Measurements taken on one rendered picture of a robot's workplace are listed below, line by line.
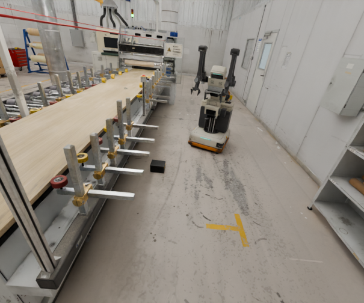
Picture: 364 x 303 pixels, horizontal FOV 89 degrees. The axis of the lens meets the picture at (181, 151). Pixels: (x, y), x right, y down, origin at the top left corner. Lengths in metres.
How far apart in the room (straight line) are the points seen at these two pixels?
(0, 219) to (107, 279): 0.97
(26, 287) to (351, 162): 2.77
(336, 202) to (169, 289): 2.17
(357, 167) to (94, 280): 2.73
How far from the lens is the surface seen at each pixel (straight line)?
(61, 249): 1.18
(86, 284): 1.85
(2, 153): 0.73
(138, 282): 1.78
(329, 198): 2.89
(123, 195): 1.14
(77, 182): 1.11
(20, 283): 1.26
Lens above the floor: 1.62
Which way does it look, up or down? 30 degrees down
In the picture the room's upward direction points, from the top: 6 degrees clockwise
